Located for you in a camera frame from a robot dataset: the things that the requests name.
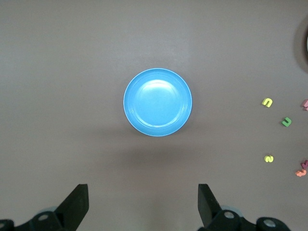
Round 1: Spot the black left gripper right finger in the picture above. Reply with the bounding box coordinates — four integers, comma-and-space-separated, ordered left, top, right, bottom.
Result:
198, 184, 246, 231

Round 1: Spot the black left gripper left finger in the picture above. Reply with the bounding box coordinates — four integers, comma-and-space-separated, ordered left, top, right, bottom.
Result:
14, 184, 90, 231

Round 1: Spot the blue plastic plate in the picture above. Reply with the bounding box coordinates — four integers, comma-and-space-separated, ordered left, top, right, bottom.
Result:
123, 68, 193, 138

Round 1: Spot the brown table cover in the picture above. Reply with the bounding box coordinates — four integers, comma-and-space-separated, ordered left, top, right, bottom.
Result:
0, 0, 308, 231

